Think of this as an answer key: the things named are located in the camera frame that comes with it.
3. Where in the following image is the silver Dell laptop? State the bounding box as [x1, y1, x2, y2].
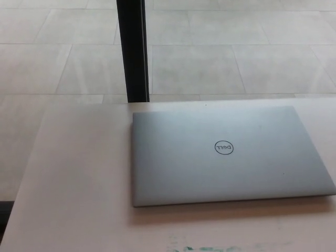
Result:
[131, 106, 336, 208]

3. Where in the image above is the black vertical post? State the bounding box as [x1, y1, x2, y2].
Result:
[116, 0, 150, 103]

